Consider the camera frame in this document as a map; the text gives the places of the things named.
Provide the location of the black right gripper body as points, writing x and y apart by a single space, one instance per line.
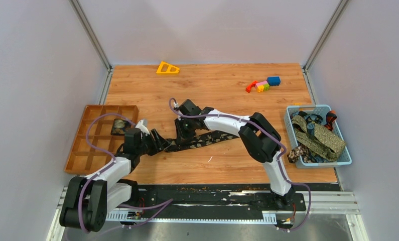
182 123

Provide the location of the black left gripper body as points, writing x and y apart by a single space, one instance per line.
146 142

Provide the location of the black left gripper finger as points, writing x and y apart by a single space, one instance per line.
155 147
158 140

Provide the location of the black tie with gold pattern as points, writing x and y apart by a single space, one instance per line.
202 140

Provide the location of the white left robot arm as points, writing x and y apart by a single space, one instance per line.
91 198

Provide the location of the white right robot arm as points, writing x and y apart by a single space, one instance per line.
260 138

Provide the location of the rolled dark patterned tie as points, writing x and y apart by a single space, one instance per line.
119 127

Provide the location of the yellow triangular plastic piece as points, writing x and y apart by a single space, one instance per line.
165 68

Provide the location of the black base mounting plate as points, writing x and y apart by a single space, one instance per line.
218 201

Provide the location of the orange wooden compartment tray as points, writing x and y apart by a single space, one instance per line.
83 159

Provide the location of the colourful toy block assembly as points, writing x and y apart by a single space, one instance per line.
264 85

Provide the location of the brown patterned tie end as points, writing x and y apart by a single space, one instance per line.
297 152

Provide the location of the blue and red tie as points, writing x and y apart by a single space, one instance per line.
315 119

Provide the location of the olive green patterned tie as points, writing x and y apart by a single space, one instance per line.
323 145

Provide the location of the light blue plastic basket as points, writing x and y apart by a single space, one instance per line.
321 110

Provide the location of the aluminium frame rail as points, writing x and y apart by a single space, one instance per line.
323 199

